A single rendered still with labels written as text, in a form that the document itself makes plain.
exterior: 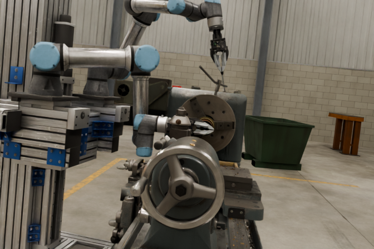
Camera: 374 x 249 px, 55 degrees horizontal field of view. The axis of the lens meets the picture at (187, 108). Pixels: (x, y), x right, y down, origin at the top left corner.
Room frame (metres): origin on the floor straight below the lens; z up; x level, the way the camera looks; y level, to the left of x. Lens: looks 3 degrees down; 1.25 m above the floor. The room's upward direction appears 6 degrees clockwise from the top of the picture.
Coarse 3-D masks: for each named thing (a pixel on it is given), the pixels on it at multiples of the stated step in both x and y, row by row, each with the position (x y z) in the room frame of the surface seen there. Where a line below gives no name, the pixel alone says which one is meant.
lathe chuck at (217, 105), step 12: (204, 96) 1.89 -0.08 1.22; (216, 96) 1.89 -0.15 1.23; (192, 108) 1.90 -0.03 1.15; (204, 108) 1.89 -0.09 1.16; (216, 108) 1.89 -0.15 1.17; (228, 108) 1.88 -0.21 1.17; (216, 120) 1.89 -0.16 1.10; (228, 120) 1.88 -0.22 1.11; (216, 132) 1.89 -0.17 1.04; (228, 132) 1.88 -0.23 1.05; (216, 144) 1.89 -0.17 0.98
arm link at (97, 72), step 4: (88, 68) 2.11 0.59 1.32; (92, 68) 2.09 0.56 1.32; (96, 68) 2.08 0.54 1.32; (100, 68) 2.09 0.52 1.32; (104, 68) 2.11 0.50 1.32; (108, 68) 2.13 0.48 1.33; (112, 68) 2.15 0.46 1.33; (88, 72) 2.10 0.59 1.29; (92, 72) 2.09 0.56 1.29; (96, 72) 2.08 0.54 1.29; (100, 72) 2.09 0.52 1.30; (104, 72) 2.11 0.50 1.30; (108, 72) 2.13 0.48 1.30; (112, 72) 2.16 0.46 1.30; (88, 76) 2.10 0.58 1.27; (92, 76) 2.09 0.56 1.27; (96, 76) 2.08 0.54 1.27; (100, 76) 2.09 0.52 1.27; (104, 76) 2.11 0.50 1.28; (108, 76) 2.16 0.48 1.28
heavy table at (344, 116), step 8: (336, 120) 10.12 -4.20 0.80; (344, 120) 10.08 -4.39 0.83; (352, 120) 9.19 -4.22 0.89; (360, 120) 9.18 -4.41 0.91; (336, 128) 10.04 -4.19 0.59; (344, 128) 10.02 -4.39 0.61; (360, 128) 9.23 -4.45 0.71; (336, 136) 10.03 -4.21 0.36; (344, 136) 9.37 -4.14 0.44; (352, 136) 9.33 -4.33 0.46; (336, 144) 10.03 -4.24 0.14; (344, 144) 9.30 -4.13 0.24; (352, 144) 9.27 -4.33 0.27; (344, 152) 9.25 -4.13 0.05; (352, 152) 9.23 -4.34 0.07
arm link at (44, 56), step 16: (32, 48) 1.46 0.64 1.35; (48, 48) 1.47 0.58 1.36; (64, 48) 1.51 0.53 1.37; (80, 48) 1.55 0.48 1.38; (96, 48) 1.57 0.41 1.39; (112, 48) 1.60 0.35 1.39; (128, 48) 1.60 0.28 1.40; (144, 48) 1.58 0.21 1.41; (32, 64) 1.47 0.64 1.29; (48, 64) 1.47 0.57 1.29; (64, 64) 1.50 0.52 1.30; (80, 64) 1.54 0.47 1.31; (96, 64) 1.56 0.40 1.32; (112, 64) 1.58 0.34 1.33; (128, 64) 1.59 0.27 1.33; (144, 64) 1.58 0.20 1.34
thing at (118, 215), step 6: (120, 210) 1.28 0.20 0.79; (120, 216) 1.20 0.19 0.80; (120, 222) 1.19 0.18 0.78; (114, 228) 1.19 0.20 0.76; (120, 228) 1.25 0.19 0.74; (126, 228) 1.17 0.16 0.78; (114, 234) 1.18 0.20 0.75; (120, 234) 1.18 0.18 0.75; (114, 240) 1.21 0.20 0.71; (114, 246) 1.24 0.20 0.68
